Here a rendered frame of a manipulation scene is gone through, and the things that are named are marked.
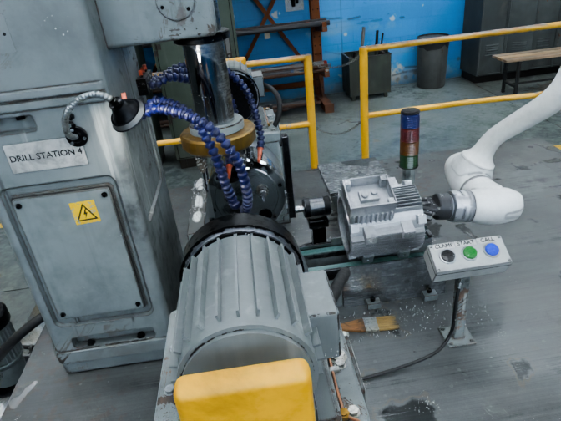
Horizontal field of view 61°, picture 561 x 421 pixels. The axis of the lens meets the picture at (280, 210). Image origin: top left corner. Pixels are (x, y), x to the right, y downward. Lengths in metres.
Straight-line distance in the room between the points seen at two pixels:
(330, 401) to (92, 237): 0.66
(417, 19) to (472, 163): 5.15
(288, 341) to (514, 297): 1.02
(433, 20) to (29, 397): 6.07
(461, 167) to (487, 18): 4.99
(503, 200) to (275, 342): 1.02
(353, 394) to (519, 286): 0.90
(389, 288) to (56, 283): 0.85
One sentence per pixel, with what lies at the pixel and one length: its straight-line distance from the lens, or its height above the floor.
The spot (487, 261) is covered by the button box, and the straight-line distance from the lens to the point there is 1.15.
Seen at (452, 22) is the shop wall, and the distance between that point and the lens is 6.76.
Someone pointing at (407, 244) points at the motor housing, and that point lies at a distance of 1.32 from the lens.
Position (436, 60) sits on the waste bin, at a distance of 6.30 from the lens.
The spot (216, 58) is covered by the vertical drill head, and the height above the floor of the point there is 1.50.
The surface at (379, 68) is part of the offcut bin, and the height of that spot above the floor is 0.36.
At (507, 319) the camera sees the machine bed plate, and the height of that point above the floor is 0.80.
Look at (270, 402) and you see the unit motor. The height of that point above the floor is 1.32.
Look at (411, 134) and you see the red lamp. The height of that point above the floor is 1.15.
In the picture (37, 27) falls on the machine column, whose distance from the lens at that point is 1.00.
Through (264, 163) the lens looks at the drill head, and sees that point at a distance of 1.44.
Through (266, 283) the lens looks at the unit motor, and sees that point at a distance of 0.58.
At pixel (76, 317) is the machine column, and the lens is 1.26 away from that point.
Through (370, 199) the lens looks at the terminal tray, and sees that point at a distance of 1.26.
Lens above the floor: 1.69
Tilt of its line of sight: 28 degrees down
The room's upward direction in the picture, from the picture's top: 7 degrees counter-clockwise
